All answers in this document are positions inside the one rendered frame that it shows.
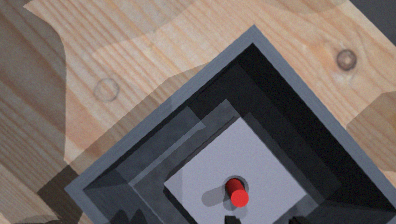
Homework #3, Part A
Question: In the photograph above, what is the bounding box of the red cylindrical peg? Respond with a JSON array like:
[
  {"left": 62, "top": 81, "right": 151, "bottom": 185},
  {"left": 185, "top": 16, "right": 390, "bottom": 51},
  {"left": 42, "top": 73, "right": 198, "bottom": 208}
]
[{"left": 225, "top": 178, "right": 249, "bottom": 207}]

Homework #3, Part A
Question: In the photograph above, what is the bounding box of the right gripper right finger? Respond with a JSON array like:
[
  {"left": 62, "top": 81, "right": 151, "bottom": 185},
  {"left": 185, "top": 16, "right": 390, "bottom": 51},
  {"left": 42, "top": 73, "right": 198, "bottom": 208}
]
[{"left": 288, "top": 216, "right": 311, "bottom": 224}]

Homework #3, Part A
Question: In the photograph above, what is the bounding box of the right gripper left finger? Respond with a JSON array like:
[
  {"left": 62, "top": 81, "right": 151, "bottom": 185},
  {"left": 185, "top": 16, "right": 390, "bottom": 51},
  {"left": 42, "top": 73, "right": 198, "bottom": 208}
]
[{"left": 224, "top": 216, "right": 241, "bottom": 224}]

